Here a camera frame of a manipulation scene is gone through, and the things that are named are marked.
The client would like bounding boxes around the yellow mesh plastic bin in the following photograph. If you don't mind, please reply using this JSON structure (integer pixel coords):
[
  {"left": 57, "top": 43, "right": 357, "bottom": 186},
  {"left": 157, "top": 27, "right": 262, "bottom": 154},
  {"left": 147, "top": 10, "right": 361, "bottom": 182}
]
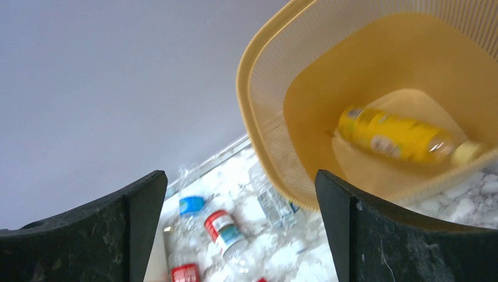
[{"left": 236, "top": 1, "right": 497, "bottom": 209}]

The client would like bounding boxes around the clear bottle blue white label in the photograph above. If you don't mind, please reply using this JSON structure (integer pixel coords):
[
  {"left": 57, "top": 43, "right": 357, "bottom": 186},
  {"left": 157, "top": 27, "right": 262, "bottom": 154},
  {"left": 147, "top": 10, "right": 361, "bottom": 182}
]
[{"left": 248, "top": 163, "right": 300, "bottom": 229}]

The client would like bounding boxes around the red label clear bottle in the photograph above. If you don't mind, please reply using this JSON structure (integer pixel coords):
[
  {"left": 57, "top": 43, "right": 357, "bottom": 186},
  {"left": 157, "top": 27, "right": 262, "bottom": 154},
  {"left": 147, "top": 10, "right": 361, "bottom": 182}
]
[{"left": 204, "top": 209, "right": 267, "bottom": 281}]

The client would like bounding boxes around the blue label water bottle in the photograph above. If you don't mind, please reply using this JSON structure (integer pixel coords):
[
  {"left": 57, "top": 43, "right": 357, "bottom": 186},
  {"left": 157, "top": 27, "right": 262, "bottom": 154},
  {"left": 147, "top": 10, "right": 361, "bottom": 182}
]
[{"left": 176, "top": 167, "right": 206, "bottom": 234}]

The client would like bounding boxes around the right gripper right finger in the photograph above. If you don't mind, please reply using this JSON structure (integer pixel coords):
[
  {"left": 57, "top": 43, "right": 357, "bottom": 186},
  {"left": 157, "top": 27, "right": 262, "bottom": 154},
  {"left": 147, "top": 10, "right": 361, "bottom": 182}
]
[{"left": 315, "top": 170, "right": 497, "bottom": 281}]

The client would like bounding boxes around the yellow label bottle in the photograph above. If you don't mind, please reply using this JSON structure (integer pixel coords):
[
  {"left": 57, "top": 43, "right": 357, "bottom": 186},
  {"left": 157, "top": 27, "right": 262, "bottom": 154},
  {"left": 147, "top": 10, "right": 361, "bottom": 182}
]
[{"left": 337, "top": 106, "right": 485, "bottom": 166}]

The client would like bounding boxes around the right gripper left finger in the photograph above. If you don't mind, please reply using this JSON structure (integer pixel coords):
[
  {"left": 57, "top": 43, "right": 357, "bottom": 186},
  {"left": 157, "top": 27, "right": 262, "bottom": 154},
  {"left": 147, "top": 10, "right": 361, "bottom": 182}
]
[{"left": 1, "top": 170, "right": 168, "bottom": 281}]

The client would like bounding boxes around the cream and orange cylinder box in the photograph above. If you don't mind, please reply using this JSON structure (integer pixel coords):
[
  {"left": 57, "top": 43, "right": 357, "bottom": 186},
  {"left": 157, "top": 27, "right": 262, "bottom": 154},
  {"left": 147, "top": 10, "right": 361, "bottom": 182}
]
[{"left": 143, "top": 228, "right": 168, "bottom": 282}]

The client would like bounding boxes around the red white label bottle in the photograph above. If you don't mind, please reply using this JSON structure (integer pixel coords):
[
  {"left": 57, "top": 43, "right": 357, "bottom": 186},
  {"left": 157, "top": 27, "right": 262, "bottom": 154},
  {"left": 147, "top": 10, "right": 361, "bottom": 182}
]
[{"left": 163, "top": 226, "right": 201, "bottom": 282}]

